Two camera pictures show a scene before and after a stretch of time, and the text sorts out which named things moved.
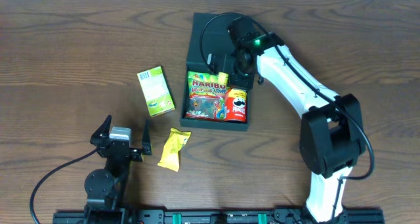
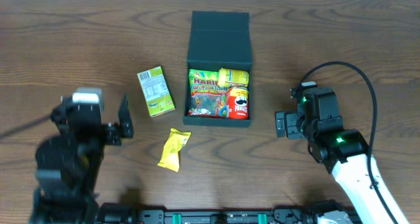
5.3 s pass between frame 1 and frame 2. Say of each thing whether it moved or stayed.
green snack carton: stayed
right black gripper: moved
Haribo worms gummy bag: stayed
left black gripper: moved
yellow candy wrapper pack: stayed
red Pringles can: stayed
